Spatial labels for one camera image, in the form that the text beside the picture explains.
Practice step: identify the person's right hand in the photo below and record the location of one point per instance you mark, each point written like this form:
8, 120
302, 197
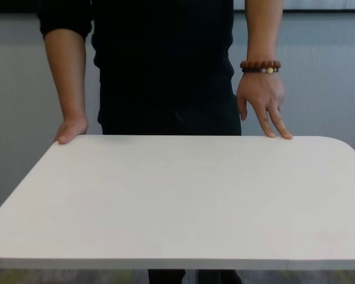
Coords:
72, 128

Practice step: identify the black short-sleeved shirt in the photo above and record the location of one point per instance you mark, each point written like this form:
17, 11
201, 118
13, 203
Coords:
162, 44

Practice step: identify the person's right forearm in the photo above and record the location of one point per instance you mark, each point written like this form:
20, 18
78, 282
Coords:
68, 77

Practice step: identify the white mobile pedestal table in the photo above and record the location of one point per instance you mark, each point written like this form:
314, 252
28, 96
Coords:
177, 201

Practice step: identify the black wall rail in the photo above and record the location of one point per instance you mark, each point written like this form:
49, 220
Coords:
12, 6

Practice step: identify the person's left forearm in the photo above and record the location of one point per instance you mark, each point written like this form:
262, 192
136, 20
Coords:
263, 29

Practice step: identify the person's left hand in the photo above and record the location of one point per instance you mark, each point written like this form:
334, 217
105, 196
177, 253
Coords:
263, 91

